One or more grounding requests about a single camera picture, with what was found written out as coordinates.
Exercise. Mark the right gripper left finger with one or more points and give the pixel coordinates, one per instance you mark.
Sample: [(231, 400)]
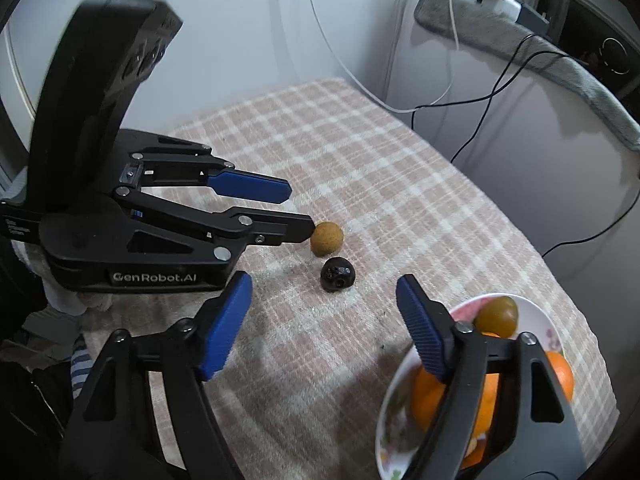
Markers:
[(112, 433)]

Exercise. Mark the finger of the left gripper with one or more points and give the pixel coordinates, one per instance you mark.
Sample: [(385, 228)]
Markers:
[(164, 231), (213, 172)]

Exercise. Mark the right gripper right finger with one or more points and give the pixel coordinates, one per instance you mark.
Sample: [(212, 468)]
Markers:
[(533, 434)]

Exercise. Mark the smooth navel orange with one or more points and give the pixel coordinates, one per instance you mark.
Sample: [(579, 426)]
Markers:
[(563, 372)]

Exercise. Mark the large bumpy orange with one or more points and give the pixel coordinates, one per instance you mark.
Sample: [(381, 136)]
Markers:
[(426, 393)]

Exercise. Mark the dark plum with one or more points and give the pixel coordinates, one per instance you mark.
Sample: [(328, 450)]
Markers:
[(337, 274)]

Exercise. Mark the green kiwi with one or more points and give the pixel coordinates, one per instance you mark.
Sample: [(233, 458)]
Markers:
[(499, 316)]

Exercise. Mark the white floral plate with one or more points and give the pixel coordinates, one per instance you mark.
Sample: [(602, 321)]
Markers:
[(397, 436)]

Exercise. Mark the checkered beige tablecloth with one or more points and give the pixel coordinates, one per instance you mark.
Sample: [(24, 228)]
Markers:
[(300, 393)]

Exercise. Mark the grey windowsill mat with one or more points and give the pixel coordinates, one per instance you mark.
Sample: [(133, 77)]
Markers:
[(485, 31)]

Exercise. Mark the black power brick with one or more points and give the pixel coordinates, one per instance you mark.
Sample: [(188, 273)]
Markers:
[(532, 20)]

